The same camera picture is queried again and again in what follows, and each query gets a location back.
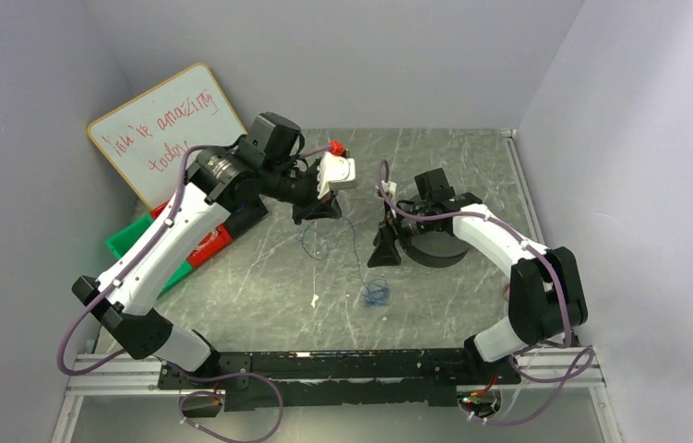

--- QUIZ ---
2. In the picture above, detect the black bin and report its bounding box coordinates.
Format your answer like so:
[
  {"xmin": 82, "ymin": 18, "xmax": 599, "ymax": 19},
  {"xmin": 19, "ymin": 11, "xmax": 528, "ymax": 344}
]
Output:
[{"xmin": 223, "ymin": 198, "xmax": 269, "ymax": 239}]

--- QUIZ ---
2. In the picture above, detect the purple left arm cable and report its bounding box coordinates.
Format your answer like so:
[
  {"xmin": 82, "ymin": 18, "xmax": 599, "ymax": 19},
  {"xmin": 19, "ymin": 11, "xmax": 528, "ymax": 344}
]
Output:
[{"xmin": 55, "ymin": 143, "xmax": 335, "ymax": 443}]

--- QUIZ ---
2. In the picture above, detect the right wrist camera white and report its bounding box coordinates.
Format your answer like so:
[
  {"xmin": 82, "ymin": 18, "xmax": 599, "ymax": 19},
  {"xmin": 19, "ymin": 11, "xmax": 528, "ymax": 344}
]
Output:
[{"xmin": 376, "ymin": 180, "xmax": 398, "ymax": 204}]

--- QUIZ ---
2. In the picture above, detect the black spool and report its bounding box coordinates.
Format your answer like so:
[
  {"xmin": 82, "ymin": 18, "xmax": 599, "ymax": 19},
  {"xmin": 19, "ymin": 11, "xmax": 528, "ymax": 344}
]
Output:
[{"xmin": 397, "ymin": 191, "xmax": 479, "ymax": 269}]

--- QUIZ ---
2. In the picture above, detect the whiteboard with red writing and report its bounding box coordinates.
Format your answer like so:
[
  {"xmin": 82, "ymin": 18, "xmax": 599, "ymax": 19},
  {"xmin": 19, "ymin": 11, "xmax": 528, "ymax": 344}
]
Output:
[{"xmin": 87, "ymin": 63, "xmax": 246, "ymax": 210}]

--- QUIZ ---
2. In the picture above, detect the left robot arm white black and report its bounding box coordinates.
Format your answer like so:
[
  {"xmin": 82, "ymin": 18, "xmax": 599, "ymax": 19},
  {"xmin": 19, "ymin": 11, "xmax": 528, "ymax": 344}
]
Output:
[{"xmin": 72, "ymin": 112, "xmax": 356, "ymax": 378}]

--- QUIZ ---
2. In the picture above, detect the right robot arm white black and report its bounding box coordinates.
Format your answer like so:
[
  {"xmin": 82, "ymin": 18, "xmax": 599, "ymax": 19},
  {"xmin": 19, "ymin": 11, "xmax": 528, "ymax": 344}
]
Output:
[{"xmin": 367, "ymin": 160, "xmax": 588, "ymax": 363}]

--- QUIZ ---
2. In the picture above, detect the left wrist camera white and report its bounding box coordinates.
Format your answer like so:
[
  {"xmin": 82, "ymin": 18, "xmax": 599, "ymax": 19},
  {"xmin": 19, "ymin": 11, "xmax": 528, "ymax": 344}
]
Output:
[{"xmin": 317, "ymin": 140, "xmax": 358, "ymax": 199}]

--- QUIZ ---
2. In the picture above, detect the blue cable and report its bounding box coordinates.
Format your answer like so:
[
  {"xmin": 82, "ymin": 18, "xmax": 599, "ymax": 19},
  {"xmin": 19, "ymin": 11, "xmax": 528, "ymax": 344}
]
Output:
[{"xmin": 296, "ymin": 210, "xmax": 393, "ymax": 308}]

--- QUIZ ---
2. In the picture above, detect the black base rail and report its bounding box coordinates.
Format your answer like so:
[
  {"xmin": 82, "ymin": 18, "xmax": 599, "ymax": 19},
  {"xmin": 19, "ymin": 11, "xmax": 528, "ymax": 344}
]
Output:
[{"xmin": 158, "ymin": 347, "xmax": 520, "ymax": 412}]

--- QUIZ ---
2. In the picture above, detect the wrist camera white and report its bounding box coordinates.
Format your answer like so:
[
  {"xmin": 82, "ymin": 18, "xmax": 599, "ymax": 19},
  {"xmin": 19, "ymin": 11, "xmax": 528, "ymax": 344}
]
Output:
[
  {"xmin": 317, "ymin": 140, "xmax": 358, "ymax": 199},
  {"xmin": 376, "ymin": 180, "xmax": 398, "ymax": 204}
]

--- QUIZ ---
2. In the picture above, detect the red bin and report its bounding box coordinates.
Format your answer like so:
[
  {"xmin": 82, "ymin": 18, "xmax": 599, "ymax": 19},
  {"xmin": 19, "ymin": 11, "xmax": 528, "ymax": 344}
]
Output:
[{"xmin": 149, "ymin": 201, "xmax": 234, "ymax": 269}]

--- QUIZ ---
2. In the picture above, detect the green bin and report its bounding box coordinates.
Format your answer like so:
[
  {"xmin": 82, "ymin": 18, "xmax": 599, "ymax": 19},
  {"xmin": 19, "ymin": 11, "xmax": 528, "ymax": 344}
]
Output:
[{"xmin": 104, "ymin": 213, "xmax": 196, "ymax": 301}]

